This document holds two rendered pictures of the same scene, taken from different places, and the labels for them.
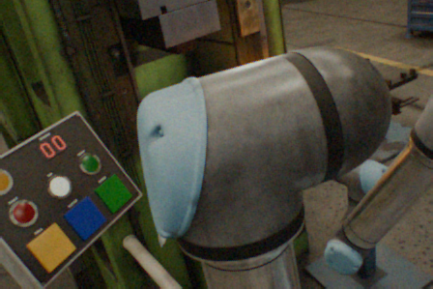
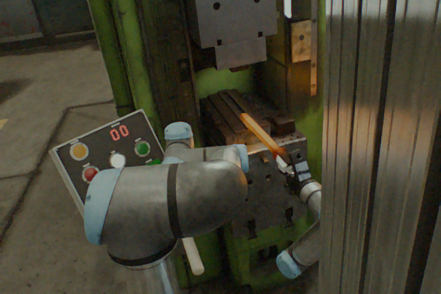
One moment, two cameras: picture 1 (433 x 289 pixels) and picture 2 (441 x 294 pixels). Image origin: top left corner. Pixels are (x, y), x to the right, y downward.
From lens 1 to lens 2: 37 cm
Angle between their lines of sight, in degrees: 16
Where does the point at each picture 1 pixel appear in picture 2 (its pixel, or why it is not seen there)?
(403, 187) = not seen: hidden behind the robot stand
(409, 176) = not seen: hidden behind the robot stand
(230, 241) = (118, 255)
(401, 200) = not seen: hidden behind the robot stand
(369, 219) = (304, 246)
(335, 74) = (183, 190)
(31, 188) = (98, 159)
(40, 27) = (130, 43)
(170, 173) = (88, 220)
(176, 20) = (229, 51)
